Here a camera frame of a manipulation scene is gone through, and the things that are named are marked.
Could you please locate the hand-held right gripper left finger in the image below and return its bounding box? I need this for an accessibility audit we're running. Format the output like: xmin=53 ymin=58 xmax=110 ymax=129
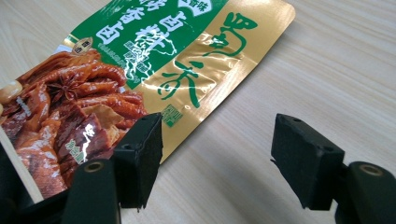
xmin=61 ymin=112 xmax=164 ymax=224

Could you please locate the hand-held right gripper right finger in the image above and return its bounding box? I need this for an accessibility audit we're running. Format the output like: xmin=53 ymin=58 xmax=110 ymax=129
xmin=270 ymin=113 xmax=396 ymax=224

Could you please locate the gold green food packet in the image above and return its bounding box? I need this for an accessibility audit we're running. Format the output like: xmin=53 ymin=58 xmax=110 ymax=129
xmin=0 ymin=0 xmax=296 ymax=200

